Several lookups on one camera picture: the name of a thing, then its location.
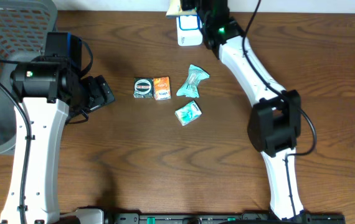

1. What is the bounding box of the grey plastic mesh basket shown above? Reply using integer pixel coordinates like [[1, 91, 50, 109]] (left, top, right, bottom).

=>
[[0, 0, 57, 154]]

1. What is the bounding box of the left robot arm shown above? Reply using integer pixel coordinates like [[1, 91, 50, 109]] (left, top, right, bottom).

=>
[[0, 62, 114, 223]]

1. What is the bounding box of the yellow blue snack bag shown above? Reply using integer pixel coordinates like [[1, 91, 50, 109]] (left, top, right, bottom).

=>
[[166, 0, 197, 17]]

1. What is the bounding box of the orange juice carton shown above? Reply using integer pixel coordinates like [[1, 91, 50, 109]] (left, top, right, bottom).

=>
[[153, 77, 171, 100]]

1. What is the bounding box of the green tissue pack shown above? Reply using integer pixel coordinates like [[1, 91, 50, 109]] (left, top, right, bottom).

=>
[[174, 101, 202, 126]]

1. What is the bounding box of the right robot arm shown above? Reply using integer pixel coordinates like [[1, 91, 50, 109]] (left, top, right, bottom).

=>
[[193, 0, 304, 220]]

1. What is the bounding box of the round black lidded cup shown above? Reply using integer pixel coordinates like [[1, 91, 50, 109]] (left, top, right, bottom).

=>
[[133, 78, 153, 98]]

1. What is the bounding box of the white barcode scanner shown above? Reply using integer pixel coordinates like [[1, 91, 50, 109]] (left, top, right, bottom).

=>
[[176, 15, 203, 47]]

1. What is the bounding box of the teal candy wrapper bag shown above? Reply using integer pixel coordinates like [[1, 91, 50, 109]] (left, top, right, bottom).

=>
[[176, 64, 210, 98]]

